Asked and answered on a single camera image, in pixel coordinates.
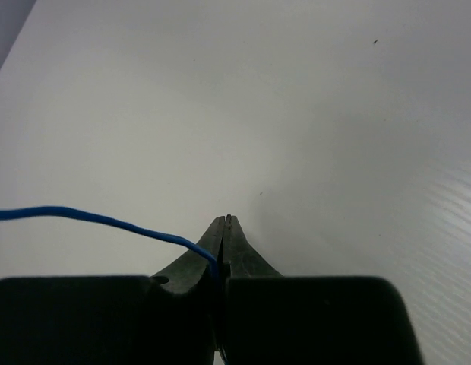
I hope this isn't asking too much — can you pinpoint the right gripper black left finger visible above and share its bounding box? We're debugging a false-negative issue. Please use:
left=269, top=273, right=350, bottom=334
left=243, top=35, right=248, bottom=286
left=0, top=215, right=226, bottom=365

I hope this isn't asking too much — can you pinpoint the thin blue headphone cable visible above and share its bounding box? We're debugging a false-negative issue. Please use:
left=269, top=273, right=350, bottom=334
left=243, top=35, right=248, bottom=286
left=0, top=205, right=221, bottom=294

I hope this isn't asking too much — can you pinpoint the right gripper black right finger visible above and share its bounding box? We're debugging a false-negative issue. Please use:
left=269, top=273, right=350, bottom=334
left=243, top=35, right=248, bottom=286
left=222, top=216, right=424, bottom=364

